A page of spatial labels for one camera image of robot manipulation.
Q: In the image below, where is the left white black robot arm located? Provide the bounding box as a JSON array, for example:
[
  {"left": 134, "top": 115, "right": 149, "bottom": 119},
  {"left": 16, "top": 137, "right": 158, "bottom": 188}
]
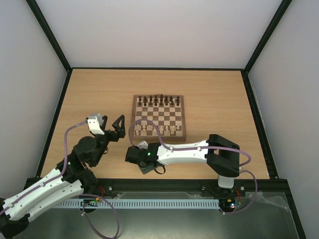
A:
[{"left": 0, "top": 114, "right": 126, "bottom": 239}]

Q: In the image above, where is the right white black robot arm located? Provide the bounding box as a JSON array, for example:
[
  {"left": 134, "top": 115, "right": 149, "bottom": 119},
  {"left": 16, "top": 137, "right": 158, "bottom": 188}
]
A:
[{"left": 125, "top": 134, "right": 240, "bottom": 195}]

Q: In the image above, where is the wooden chess board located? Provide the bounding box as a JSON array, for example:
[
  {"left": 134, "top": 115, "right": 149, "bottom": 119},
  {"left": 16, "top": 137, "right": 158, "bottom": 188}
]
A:
[{"left": 130, "top": 94, "right": 186, "bottom": 141}]

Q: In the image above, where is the metal front plate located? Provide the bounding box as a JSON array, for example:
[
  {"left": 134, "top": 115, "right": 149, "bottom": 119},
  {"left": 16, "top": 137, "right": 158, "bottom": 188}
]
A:
[{"left": 18, "top": 192, "right": 299, "bottom": 239}]

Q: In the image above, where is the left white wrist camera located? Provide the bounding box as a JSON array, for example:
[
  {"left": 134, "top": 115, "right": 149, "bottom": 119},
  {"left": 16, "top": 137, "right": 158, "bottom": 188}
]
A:
[{"left": 86, "top": 113, "right": 104, "bottom": 135}]

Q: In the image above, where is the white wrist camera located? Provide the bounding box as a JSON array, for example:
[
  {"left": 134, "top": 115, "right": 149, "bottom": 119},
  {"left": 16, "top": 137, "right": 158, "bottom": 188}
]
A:
[
  {"left": 137, "top": 140, "right": 148, "bottom": 149},
  {"left": 86, "top": 113, "right": 104, "bottom": 135}
]

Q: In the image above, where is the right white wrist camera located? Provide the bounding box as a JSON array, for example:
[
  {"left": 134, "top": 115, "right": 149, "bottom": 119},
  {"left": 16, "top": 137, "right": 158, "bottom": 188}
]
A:
[{"left": 137, "top": 140, "right": 148, "bottom": 149}]

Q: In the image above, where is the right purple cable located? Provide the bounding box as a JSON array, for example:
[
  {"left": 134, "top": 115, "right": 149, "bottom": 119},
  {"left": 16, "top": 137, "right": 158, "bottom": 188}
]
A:
[{"left": 128, "top": 119, "right": 259, "bottom": 215}]

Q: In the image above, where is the purple cable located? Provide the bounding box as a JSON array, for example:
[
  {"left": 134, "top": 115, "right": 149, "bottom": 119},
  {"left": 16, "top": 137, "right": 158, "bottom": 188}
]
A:
[
  {"left": 0, "top": 119, "right": 120, "bottom": 239},
  {"left": 128, "top": 119, "right": 259, "bottom": 215}
]

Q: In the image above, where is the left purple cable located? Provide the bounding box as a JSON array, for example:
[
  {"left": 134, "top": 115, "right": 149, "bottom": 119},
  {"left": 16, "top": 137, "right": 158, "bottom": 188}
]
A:
[{"left": 0, "top": 119, "right": 120, "bottom": 239}]

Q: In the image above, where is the light blue slotted cable duct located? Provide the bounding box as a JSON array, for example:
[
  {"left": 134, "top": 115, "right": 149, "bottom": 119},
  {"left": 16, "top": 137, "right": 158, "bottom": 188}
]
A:
[{"left": 54, "top": 199, "right": 220, "bottom": 210}]

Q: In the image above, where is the black aluminium mounting rail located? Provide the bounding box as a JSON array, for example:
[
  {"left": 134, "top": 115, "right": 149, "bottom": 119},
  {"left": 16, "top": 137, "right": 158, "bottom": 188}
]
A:
[{"left": 24, "top": 178, "right": 290, "bottom": 199}]

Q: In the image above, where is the black enclosure frame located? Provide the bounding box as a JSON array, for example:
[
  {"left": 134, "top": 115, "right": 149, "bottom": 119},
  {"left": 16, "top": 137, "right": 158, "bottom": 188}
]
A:
[{"left": 0, "top": 0, "right": 319, "bottom": 239}]

